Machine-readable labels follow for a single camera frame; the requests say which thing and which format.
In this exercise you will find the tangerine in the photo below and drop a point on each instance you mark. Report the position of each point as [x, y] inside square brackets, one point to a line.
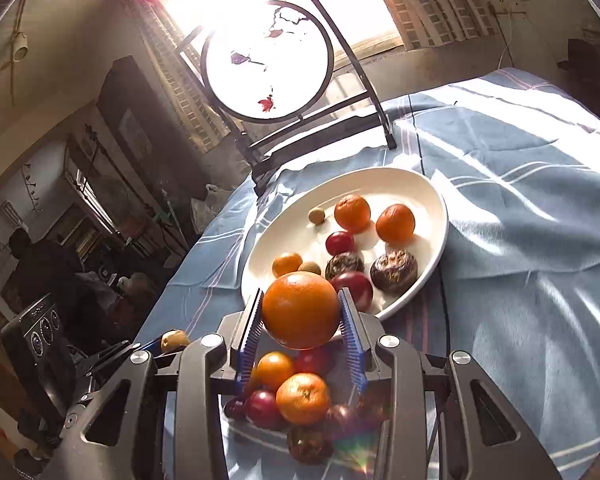
[352, 212]
[395, 222]
[303, 397]

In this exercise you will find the large orange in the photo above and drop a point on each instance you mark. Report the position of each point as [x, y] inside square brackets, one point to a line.
[301, 310]

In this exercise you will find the small yellow fruit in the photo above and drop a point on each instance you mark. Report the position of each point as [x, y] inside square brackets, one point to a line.
[175, 341]

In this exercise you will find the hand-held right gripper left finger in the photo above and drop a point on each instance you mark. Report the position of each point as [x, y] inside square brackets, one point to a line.
[247, 345]

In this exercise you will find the white plate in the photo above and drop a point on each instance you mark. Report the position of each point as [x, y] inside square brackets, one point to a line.
[305, 240]

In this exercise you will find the small yellow-green fruit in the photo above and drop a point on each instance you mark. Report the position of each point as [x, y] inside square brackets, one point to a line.
[316, 215]
[310, 268]

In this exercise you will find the dark wrinkled passion fruit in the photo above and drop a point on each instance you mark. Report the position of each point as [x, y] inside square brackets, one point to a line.
[344, 265]
[393, 271]
[309, 443]

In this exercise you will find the white ceiling spotlight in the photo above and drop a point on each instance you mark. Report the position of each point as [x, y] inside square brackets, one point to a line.
[20, 46]

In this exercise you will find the red plum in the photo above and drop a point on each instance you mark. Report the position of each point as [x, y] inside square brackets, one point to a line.
[263, 408]
[358, 287]

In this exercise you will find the checked curtain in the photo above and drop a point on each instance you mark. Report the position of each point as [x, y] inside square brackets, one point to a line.
[180, 85]
[430, 5]

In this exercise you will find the round decorative table screen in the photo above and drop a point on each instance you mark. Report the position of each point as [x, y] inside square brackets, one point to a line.
[265, 60]

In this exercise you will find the small orange citrus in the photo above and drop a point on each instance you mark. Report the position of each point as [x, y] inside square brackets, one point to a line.
[287, 264]
[275, 370]

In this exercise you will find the dark purple plum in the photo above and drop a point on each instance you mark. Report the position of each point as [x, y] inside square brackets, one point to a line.
[235, 407]
[342, 417]

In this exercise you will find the dark tall cabinet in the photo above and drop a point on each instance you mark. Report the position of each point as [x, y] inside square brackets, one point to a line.
[140, 125]

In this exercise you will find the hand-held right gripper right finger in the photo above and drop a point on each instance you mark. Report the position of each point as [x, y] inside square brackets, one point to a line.
[352, 345]

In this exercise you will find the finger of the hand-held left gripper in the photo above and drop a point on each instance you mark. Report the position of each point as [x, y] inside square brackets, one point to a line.
[100, 367]
[111, 351]

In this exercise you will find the clear plastic bag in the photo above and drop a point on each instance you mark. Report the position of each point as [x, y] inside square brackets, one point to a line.
[205, 210]

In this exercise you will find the blue striped tablecloth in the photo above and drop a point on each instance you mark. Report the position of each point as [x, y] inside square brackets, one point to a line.
[505, 260]

